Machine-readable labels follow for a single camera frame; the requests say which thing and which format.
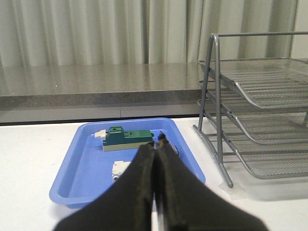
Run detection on green electrical module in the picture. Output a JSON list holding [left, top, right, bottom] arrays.
[[94, 126, 154, 152]]

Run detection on grey stone counter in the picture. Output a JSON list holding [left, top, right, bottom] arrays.
[[0, 63, 203, 124]]

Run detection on silver mesh tray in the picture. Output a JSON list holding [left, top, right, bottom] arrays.
[[204, 134, 308, 180], [219, 99, 308, 145], [197, 57, 308, 110]]

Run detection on silver metal rack frame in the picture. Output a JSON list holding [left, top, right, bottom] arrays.
[[192, 31, 308, 189]]

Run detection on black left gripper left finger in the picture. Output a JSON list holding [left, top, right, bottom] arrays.
[[54, 142, 155, 231]]

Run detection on blue plastic tray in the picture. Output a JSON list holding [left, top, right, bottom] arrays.
[[50, 118, 206, 208]]

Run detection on red emergency stop button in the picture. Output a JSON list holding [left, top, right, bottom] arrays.
[[172, 146, 179, 156]]

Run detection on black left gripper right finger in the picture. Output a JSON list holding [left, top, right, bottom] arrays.
[[156, 133, 267, 231]]

